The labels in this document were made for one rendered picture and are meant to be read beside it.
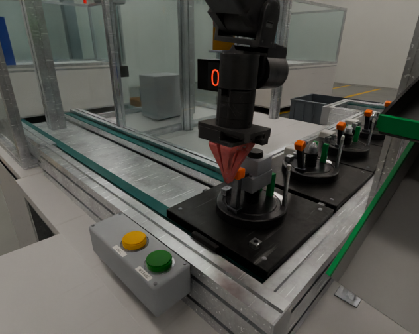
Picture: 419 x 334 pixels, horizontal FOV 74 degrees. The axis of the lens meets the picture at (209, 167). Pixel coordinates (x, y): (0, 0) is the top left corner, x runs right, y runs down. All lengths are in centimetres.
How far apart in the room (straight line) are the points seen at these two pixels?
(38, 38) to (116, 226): 98
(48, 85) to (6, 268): 86
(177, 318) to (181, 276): 9
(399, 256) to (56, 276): 57
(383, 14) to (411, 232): 1124
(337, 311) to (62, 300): 48
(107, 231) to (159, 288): 17
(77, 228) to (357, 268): 60
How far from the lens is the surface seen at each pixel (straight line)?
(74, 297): 60
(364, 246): 43
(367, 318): 59
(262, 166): 51
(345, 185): 74
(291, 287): 44
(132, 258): 48
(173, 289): 46
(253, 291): 43
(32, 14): 138
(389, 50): 1142
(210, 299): 47
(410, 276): 42
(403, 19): 1139
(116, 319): 54
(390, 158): 46
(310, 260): 50
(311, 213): 59
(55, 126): 142
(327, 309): 57
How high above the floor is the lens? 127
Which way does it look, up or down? 24 degrees down
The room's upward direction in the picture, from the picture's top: 1 degrees clockwise
